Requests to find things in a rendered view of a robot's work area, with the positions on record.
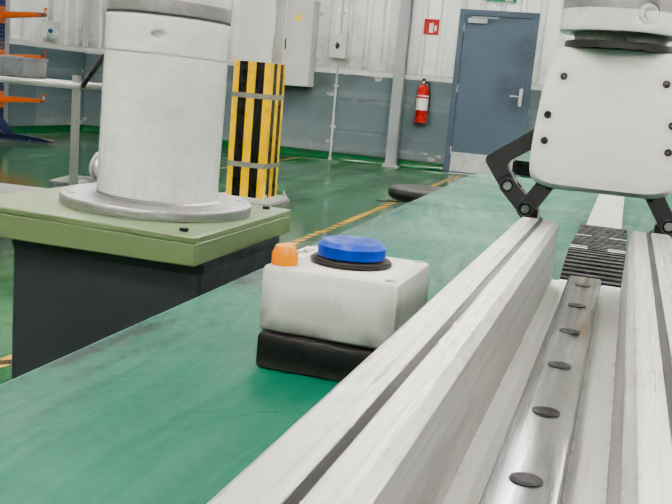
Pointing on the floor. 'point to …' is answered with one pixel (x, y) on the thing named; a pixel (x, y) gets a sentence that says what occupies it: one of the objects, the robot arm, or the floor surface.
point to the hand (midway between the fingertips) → (589, 262)
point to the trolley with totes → (25, 71)
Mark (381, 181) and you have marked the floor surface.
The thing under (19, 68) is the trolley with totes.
